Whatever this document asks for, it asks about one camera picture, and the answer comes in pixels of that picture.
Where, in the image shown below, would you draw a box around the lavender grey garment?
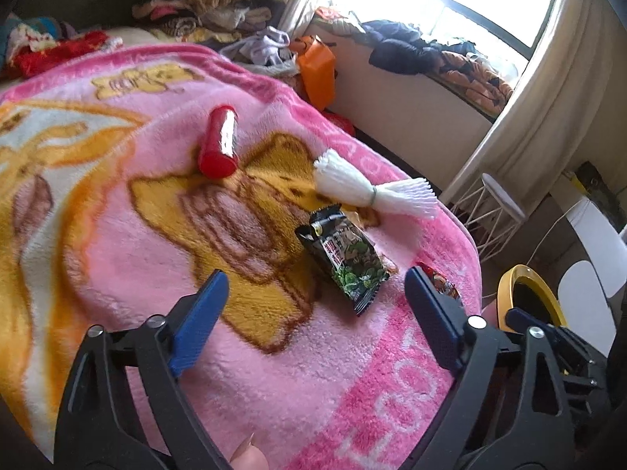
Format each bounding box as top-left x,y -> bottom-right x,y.
220,27 -> 294,67

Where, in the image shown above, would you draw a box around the white dressing table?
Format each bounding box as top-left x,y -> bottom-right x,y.
551,175 -> 626,299

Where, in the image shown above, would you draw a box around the orange paper bag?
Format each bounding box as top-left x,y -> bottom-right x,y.
289,35 -> 336,112

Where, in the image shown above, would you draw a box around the pink cartoon bear blanket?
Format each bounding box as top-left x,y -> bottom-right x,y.
1,45 -> 481,469

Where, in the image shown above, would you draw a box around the person's left hand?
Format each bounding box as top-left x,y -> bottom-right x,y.
230,434 -> 269,470

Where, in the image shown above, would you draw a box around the dark bag on dresser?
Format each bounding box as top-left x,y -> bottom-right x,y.
575,161 -> 626,229

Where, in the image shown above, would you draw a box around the cream curtain right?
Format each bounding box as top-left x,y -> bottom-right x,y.
440,0 -> 618,211

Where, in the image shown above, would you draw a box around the white petal shaped cabinet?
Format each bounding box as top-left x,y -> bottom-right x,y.
557,260 -> 616,356

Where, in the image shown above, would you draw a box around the red cylindrical tube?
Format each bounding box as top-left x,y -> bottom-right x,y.
198,105 -> 239,181

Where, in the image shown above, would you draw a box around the dark window frame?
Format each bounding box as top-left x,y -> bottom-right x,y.
442,0 -> 562,60

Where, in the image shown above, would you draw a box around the orange patterned quilt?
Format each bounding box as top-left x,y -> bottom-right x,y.
433,51 -> 513,118

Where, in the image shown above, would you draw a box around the white wire frame stool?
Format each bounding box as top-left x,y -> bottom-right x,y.
452,173 -> 527,262

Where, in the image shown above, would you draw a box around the brown red snack wrapper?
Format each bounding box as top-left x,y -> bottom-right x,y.
418,262 -> 461,300

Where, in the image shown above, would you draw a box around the colourful clothes at bed head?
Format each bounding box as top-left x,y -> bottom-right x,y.
1,14 -> 64,66

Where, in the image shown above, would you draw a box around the red plastic bag on floor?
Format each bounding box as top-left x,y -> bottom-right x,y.
322,110 -> 356,137

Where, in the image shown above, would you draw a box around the green black snack packet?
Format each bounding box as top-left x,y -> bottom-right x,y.
294,204 -> 397,316

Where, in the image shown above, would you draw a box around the red patterned cloth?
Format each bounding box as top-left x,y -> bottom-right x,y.
3,31 -> 123,79

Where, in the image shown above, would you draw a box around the white power cable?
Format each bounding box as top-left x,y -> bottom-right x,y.
524,199 -> 585,268

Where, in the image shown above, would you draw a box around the yellow rimmed black trash bin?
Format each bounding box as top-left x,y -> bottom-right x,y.
496,264 -> 567,332

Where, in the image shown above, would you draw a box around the dark blue jacket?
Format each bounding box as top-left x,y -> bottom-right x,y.
361,20 -> 477,75

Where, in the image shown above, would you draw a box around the pile of clothes on bed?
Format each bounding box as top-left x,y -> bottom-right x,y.
132,0 -> 286,45

